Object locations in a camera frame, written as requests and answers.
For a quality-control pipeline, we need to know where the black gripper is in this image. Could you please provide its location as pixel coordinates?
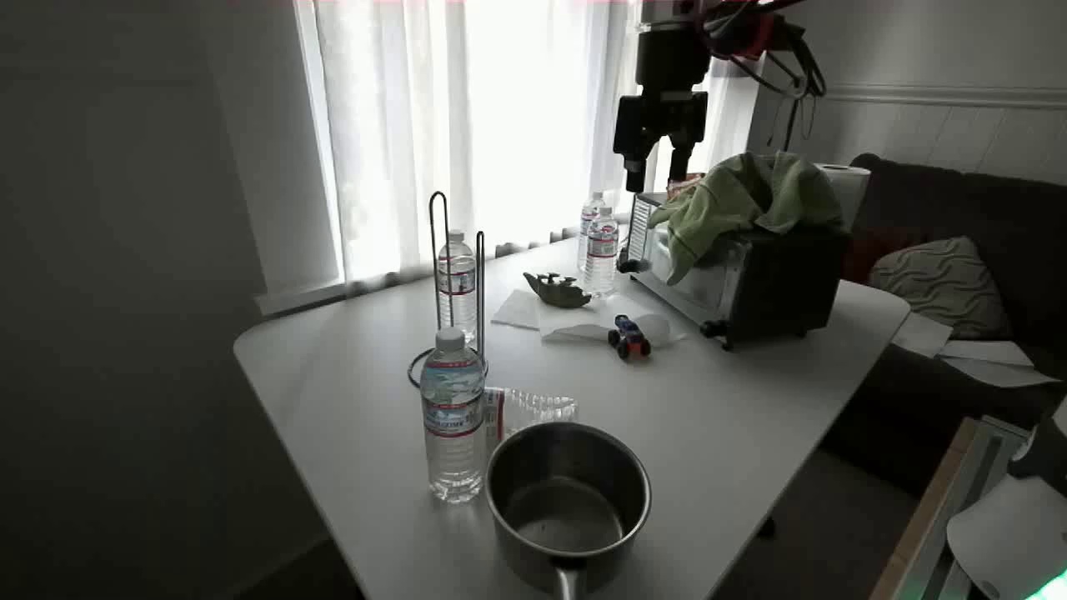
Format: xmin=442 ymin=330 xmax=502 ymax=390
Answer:
xmin=613 ymin=91 xmax=712 ymax=201

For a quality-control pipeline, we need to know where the silver metal pot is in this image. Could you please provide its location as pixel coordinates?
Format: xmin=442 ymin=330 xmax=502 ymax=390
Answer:
xmin=481 ymin=420 xmax=655 ymax=600

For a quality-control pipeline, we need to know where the small labelled water bottle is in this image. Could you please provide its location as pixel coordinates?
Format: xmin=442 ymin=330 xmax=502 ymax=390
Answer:
xmin=435 ymin=230 xmax=481 ymax=304
xmin=578 ymin=188 xmax=622 ymax=300

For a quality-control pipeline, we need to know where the dark green toy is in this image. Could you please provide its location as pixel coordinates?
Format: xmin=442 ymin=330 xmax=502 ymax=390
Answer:
xmin=523 ymin=270 xmax=595 ymax=314

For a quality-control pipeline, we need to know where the black box with green cloth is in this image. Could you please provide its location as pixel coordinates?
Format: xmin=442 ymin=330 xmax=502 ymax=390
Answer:
xmin=622 ymin=194 xmax=849 ymax=354

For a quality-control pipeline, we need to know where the white container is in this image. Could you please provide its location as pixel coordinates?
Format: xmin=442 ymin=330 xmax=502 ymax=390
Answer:
xmin=813 ymin=161 xmax=874 ymax=232

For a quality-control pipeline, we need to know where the white sheer curtain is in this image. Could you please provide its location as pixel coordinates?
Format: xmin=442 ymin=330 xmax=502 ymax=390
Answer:
xmin=290 ymin=0 xmax=760 ymax=294

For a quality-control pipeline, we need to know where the grey patterned pillow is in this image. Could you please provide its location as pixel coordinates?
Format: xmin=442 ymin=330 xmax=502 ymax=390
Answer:
xmin=868 ymin=232 xmax=1014 ymax=341

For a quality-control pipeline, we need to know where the white paper sheet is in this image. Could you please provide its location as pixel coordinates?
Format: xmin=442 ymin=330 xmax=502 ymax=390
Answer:
xmin=938 ymin=338 xmax=1062 ymax=394
xmin=889 ymin=310 xmax=955 ymax=362

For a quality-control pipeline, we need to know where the upright labelled water bottle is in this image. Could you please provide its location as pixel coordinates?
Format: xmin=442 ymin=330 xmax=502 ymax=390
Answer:
xmin=420 ymin=327 xmax=491 ymax=508

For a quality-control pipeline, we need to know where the dark sofa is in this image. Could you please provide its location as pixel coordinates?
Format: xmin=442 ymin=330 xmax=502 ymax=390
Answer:
xmin=818 ymin=150 xmax=1067 ymax=498

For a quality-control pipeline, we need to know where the white window ledge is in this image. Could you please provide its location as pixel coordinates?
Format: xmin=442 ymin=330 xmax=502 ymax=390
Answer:
xmin=250 ymin=227 xmax=594 ymax=323

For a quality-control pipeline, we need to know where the white round object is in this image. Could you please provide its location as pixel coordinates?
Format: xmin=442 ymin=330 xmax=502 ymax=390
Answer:
xmin=944 ymin=471 xmax=1067 ymax=600

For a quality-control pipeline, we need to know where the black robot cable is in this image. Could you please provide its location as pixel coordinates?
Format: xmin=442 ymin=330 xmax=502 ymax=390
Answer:
xmin=710 ymin=0 xmax=833 ymax=107

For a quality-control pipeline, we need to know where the metal wire towel holder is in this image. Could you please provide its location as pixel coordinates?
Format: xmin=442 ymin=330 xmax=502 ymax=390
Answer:
xmin=404 ymin=188 xmax=494 ymax=394

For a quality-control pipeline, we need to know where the light wooden frame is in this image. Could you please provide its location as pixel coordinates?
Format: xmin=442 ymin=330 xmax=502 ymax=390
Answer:
xmin=871 ymin=414 xmax=1034 ymax=600

